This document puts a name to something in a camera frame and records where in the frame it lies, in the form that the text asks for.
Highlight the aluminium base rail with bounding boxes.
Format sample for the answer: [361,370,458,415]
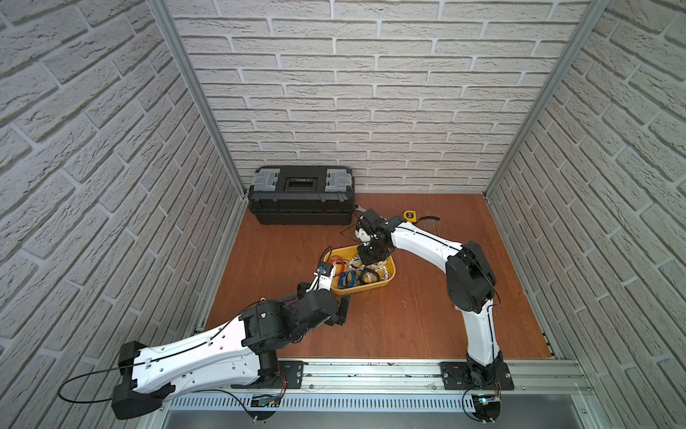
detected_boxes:
[154,356,580,398]

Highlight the black mounting plate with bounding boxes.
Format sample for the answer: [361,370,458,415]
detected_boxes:
[439,361,514,391]
[230,360,305,390]

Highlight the controller board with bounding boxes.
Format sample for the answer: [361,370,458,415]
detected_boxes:
[248,394,282,421]
[472,395,501,424]

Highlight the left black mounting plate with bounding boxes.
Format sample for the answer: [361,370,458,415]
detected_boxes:
[230,360,305,390]

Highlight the beige strap watch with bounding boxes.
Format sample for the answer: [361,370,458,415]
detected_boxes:
[373,263,391,282]

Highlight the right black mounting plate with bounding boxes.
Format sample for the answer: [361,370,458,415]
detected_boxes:
[439,361,514,391]

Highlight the right controller board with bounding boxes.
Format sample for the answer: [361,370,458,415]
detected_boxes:
[472,395,501,424]

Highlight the yellow tape measure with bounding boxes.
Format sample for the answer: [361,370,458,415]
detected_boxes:
[403,210,418,223]

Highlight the left controller board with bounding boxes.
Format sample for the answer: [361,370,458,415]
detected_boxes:
[248,394,282,421]

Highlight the black grey toolbox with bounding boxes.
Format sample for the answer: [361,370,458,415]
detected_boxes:
[248,166,356,225]

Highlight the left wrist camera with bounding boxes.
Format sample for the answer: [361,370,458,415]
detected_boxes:
[311,261,337,291]

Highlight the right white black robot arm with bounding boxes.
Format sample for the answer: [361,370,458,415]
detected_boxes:
[356,210,503,388]

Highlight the red orange glasses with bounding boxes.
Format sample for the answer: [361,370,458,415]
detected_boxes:
[328,256,348,276]

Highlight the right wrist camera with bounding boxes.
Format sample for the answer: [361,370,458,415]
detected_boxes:
[355,219,375,243]

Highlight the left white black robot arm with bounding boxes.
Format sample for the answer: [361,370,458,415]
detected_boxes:
[111,289,349,420]

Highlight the yellow plastic storage box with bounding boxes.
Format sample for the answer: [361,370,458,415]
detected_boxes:
[324,246,396,296]

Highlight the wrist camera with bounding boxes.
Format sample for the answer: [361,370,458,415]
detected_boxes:
[355,219,375,243]
[311,261,337,291]

